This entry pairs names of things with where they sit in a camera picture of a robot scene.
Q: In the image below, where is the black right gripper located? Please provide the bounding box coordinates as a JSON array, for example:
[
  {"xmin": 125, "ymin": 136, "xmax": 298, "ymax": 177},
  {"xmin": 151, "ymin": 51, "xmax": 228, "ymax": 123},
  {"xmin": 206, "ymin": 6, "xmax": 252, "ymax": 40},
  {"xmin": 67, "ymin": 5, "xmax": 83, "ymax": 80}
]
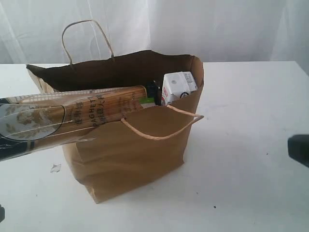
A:
[{"xmin": 287, "ymin": 134, "xmax": 309, "ymax": 167}]

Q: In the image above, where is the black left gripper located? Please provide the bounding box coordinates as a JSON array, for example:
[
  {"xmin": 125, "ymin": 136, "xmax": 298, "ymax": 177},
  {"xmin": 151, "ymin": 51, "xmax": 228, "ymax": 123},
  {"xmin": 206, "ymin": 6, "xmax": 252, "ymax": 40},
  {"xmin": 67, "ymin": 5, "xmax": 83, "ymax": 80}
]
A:
[{"xmin": 0, "ymin": 205, "xmax": 5, "ymax": 221}]

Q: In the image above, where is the spaghetti packet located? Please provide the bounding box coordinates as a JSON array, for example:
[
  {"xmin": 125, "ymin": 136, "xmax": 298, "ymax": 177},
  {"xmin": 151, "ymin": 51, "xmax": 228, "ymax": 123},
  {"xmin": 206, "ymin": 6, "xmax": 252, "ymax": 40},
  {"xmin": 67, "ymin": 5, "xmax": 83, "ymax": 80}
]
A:
[{"xmin": 0, "ymin": 82, "xmax": 159, "ymax": 161}]

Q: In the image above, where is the small white milk carton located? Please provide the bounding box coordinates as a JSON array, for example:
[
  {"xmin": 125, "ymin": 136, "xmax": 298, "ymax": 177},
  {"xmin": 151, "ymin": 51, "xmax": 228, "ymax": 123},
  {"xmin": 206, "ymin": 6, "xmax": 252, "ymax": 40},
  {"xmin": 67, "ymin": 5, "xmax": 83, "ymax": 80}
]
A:
[{"xmin": 161, "ymin": 72, "xmax": 197, "ymax": 106}]

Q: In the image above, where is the brown paper shopping bag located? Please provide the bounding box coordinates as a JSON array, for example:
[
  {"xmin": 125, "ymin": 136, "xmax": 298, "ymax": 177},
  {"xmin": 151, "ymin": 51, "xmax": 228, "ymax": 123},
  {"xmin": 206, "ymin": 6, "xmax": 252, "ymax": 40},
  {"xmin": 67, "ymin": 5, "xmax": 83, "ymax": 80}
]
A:
[{"xmin": 26, "ymin": 19, "xmax": 205, "ymax": 204}]

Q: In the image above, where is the torn clear plastic scrap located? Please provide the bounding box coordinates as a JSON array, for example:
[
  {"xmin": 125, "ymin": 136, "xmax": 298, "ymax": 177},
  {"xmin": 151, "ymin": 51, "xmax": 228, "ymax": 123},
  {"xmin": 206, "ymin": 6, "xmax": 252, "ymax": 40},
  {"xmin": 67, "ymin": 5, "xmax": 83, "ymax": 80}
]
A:
[{"xmin": 50, "ymin": 164, "xmax": 62, "ymax": 173}]

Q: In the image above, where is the white backdrop curtain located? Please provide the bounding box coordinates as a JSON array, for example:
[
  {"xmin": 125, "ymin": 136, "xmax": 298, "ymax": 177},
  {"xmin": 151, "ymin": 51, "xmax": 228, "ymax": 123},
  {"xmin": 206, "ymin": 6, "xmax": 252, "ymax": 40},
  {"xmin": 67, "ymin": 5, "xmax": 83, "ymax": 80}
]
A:
[{"xmin": 0, "ymin": 0, "xmax": 309, "ymax": 68}]

